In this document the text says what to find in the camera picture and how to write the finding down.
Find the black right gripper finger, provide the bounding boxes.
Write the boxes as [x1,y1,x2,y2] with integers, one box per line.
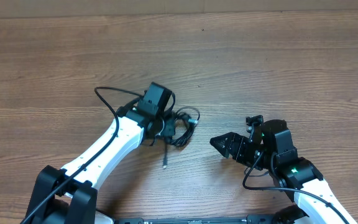
[213,132,241,142]
[209,138,238,159]

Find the black USB cable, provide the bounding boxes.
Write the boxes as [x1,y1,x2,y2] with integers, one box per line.
[149,106,201,170]

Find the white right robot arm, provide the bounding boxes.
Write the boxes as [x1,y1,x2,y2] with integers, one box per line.
[209,115,355,223]

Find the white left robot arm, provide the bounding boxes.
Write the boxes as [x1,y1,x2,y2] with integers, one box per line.
[23,108,177,223]

